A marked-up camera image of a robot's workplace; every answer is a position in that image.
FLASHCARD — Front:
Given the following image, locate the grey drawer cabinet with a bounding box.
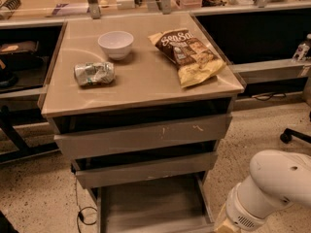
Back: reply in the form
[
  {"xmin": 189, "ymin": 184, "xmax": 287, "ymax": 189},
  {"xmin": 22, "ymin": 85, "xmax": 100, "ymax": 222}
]
[{"xmin": 37, "ymin": 12, "xmax": 247, "ymax": 233}]

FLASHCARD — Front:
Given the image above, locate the grey drawer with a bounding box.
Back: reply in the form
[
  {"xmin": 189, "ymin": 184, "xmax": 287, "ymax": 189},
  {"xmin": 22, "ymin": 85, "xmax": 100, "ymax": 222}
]
[
  {"xmin": 55, "ymin": 98, "xmax": 231, "ymax": 159},
  {"xmin": 97, "ymin": 174, "xmax": 214, "ymax": 233},
  {"xmin": 76, "ymin": 140, "xmax": 217, "ymax": 188}
]

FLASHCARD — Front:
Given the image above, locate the grey middle drawer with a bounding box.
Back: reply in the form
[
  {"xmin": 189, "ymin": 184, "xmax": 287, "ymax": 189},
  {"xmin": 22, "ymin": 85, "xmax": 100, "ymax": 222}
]
[{"xmin": 76, "ymin": 140, "xmax": 217, "ymax": 188}]

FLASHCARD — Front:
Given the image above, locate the black floor cable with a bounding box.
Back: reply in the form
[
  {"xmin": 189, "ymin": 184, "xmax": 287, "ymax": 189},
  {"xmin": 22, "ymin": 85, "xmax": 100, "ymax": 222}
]
[{"xmin": 75, "ymin": 178, "xmax": 99, "ymax": 233}]

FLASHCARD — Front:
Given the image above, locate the white bowl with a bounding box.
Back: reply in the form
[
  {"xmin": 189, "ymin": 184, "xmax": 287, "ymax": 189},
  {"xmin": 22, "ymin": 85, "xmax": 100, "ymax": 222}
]
[{"xmin": 98, "ymin": 31, "xmax": 134, "ymax": 60}]

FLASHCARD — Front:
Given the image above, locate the black office chair base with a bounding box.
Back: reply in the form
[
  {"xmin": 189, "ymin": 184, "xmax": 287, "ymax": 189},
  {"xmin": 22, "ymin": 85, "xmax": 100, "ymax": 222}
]
[{"xmin": 280, "ymin": 128, "xmax": 311, "ymax": 144}]

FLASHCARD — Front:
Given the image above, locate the black cable under desk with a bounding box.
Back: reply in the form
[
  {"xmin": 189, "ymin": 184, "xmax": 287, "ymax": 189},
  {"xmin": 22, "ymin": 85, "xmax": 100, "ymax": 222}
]
[{"xmin": 251, "ymin": 92, "xmax": 288, "ymax": 102}]

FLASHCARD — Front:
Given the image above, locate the plastic bottle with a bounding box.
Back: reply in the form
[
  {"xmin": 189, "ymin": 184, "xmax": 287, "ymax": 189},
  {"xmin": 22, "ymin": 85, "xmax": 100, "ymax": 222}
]
[{"xmin": 292, "ymin": 34, "xmax": 311, "ymax": 61}]

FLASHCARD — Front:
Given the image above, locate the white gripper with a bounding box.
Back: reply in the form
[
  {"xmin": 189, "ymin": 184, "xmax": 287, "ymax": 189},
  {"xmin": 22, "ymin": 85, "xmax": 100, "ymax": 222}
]
[{"xmin": 214, "ymin": 182, "xmax": 268, "ymax": 233}]

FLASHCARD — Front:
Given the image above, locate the black spiral object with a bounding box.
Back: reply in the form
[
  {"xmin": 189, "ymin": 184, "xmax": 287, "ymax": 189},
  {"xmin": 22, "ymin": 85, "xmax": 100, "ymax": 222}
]
[{"xmin": 0, "ymin": 0, "xmax": 21, "ymax": 20}]

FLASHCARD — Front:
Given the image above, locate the purple paper on desk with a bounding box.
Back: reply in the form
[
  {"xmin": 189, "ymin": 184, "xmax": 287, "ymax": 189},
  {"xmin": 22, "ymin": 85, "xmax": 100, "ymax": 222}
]
[{"xmin": 52, "ymin": 3, "xmax": 89, "ymax": 17}]

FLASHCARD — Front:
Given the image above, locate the grey bottom drawer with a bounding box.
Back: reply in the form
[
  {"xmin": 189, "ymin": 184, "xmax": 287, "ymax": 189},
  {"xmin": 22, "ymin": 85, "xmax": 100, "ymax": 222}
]
[{"xmin": 97, "ymin": 174, "xmax": 214, "ymax": 233}]

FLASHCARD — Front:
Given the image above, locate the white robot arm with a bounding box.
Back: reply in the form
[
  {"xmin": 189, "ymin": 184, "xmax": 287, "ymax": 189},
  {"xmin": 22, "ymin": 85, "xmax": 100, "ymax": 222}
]
[{"xmin": 214, "ymin": 150, "xmax": 311, "ymax": 233}]

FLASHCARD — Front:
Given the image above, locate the brown box on shelf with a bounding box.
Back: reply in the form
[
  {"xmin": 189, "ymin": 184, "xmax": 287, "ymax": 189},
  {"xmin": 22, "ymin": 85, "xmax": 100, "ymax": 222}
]
[{"xmin": 0, "ymin": 41, "xmax": 39, "ymax": 55}]

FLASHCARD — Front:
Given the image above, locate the sea salt chips bag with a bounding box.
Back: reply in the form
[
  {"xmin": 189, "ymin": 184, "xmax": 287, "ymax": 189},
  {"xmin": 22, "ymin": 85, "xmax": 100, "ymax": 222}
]
[{"xmin": 149, "ymin": 28, "xmax": 225, "ymax": 88}]

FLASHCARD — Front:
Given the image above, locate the grey top drawer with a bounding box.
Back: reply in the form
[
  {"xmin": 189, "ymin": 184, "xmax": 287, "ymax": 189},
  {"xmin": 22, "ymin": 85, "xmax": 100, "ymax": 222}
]
[{"xmin": 55, "ymin": 98, "xmax": 231, "ymax": 159}]

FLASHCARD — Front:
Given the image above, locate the dark shoe on shelf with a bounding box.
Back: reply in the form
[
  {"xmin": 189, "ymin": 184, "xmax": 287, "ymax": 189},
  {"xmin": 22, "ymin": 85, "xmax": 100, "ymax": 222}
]
[{"xmin": 0, "ymin": 59, "xmax": 18, "ymax": 88}]

